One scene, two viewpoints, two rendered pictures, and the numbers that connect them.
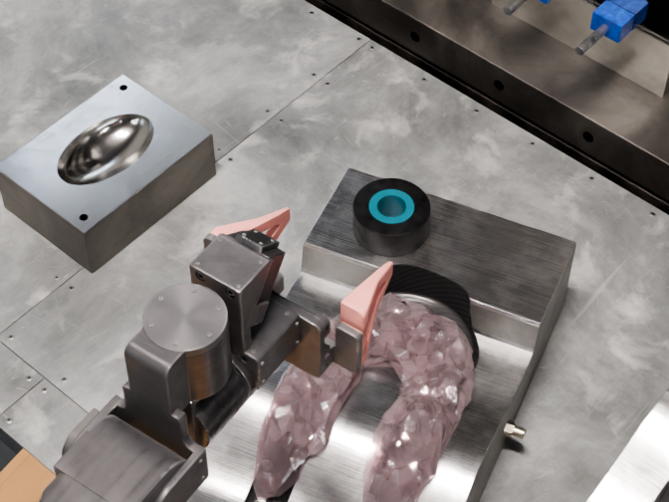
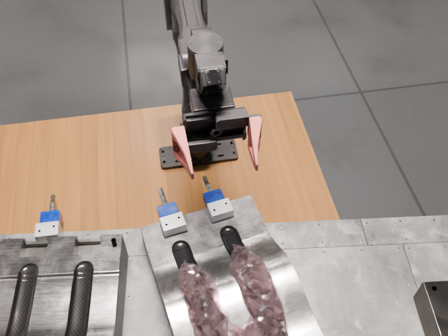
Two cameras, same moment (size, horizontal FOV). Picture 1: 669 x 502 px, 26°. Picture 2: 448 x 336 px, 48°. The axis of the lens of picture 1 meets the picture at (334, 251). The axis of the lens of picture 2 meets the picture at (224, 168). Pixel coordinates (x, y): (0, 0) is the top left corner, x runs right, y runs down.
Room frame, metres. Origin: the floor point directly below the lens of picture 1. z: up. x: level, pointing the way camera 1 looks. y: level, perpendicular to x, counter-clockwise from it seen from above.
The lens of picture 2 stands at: (1.06, -0.33, 1.78)
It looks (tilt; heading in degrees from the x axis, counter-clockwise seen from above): 50 degrees down; 136
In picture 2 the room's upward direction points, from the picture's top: straight up
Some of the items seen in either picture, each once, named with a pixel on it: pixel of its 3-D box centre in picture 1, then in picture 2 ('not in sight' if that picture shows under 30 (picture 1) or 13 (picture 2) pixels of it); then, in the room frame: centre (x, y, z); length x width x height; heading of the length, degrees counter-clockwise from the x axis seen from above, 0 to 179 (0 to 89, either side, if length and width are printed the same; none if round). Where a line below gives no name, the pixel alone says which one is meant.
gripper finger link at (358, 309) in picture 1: (342, 298); (197, 151); (0.67, -0.01, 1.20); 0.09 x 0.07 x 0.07; 146
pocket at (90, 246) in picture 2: not in sight; (89, 249); (0.48, -0.16, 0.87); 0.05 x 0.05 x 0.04; 49
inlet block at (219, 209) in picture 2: not in sight; (213, 197); (0.56, 0.12, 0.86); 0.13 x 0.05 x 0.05; 156
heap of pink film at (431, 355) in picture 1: (372, 393); (233, 300); (0.78, -0.04, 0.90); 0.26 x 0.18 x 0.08; 156
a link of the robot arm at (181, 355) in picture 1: (157, 395); (205, 59); (0.55, 0.12, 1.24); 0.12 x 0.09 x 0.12; 146
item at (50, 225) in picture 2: not in sight; (51, 217); (0.33, -0.17, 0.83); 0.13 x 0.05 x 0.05; 144
